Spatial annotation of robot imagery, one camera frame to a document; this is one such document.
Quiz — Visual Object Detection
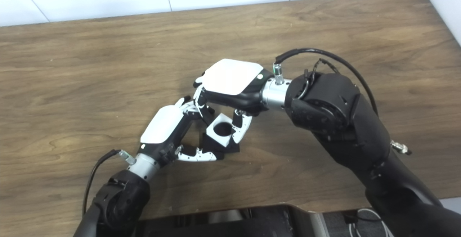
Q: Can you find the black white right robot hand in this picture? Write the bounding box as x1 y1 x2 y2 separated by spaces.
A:
193 59 275 144

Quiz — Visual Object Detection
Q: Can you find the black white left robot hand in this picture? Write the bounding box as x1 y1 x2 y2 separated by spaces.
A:
140 96 219 167

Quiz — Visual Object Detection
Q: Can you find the white square piece with hole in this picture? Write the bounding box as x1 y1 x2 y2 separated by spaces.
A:
206 113 240 147

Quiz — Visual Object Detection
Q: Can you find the black peg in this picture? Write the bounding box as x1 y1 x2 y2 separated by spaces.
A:
200 104 241 159

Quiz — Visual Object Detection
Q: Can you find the dark robot torso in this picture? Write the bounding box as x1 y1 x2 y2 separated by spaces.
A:
137 204 361 237

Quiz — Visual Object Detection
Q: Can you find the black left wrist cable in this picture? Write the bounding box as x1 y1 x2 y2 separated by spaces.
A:
83 149 137 214

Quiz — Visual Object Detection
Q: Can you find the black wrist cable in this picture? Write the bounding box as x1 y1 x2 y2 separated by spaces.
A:
83 149 137 214
273 48 379 117

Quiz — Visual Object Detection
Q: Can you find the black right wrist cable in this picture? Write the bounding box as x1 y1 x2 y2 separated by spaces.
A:
273 48 379 117

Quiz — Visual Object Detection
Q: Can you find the silver metal cable plug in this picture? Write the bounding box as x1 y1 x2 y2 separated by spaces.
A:
391 140 412 156

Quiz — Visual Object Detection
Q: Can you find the white floor cable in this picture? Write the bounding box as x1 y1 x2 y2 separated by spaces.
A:
346 208 395 237

